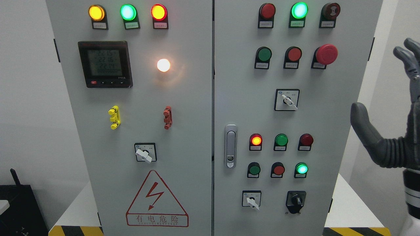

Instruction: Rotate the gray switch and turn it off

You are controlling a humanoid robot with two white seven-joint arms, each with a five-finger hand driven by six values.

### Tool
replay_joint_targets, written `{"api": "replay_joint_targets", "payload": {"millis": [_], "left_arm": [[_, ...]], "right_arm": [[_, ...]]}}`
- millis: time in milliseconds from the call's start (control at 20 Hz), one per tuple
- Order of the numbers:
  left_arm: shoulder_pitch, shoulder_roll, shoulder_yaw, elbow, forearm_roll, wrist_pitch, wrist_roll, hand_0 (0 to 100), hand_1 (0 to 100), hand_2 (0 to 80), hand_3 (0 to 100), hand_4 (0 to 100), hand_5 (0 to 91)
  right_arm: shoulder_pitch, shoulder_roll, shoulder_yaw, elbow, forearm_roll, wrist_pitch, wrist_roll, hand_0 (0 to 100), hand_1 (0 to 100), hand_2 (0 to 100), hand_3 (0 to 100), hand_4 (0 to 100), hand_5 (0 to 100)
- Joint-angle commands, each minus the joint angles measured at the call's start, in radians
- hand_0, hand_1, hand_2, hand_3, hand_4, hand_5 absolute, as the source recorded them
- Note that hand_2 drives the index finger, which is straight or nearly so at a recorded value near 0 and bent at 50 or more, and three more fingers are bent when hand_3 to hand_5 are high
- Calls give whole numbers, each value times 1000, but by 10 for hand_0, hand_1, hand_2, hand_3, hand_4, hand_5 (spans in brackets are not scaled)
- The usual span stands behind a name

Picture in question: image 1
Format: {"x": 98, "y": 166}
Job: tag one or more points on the green indicator lamp top right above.
{"x": 298, "y": 14}

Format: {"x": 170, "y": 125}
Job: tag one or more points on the orange-red indicator lamp top left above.
{"x": 159, "y": 15}

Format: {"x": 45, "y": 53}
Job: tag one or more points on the red push button lower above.
{"x": 277, "y": 170}

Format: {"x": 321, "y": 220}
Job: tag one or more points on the silver cabinet door handle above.
{"x": 230, "y": 145}

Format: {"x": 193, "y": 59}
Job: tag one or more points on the white glowing indicator lamp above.
{"x": 163, "y": 65}

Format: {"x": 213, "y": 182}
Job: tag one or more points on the gray robotic right hand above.
{"x": 402, "y": 151}

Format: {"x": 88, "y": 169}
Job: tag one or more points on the black digital power meter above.
{"x": 106, "y": 64}

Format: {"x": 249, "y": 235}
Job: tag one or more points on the yellow terminal clip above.
{"x": 114, "y": 117}

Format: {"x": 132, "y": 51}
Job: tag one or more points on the gray right cabinet door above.
{"x": 245, "y": 97}

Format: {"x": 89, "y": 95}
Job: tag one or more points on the yellow indicator lamp top left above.
{"x": 98, "y": 17}

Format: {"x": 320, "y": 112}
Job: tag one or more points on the green indicator lamp top left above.
{"x": 129, "y": 16}

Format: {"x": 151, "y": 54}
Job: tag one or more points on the red indicator lamp top right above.
{"x": 266, "y": 16}

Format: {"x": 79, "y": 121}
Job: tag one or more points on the dark red buzzer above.
{"x": 329, "y": 14}

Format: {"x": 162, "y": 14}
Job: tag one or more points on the green push button upper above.
{"x": 262, "y": 58}

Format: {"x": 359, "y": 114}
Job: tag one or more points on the gray left panel rotary switch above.
{"x": 145, "y": 152}

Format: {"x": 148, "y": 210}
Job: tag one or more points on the lit red indicator lamp middle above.
{"x": 255, "y": 142}

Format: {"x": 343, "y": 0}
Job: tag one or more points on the lit green push button lower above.
{"x": 301, "y": 170}

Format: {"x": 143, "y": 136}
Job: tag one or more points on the red push button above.
{"x": 292, "y": 58}
{"x": 277, "y": 170}

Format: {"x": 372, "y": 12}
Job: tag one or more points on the red emergency stop button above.
{"x": 323, "y": 56}

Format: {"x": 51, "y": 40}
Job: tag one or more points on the gray cabinet door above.
{"x": 184, "y": 151}
{"x": 245, "y": 97}

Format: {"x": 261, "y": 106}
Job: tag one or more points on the green indicator lamp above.
{"x": 280, "y": 142}
{"x": 129, "y": 16}
{"x": 298, "y": 14}

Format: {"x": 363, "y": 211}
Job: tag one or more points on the black box with antenna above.
{"x": 22, "y": 217}

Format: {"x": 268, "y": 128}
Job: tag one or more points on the red electrical warning sticker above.
{"x": 155, "y": 205}

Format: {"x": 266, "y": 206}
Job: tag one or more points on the gray left cabinet door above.
{"x": 184, "y": 151}

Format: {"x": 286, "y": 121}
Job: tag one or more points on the black rotary key switch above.
{"x": 295, "y": 201}

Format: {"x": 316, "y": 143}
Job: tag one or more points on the red push button upper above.
{"x": 292, "y": 58}

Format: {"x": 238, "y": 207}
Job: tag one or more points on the red terminal clip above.
{"x": 167, "y": 117}

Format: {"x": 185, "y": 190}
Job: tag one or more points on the green indicator lamp middle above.
{"x": 280, "y": 142}

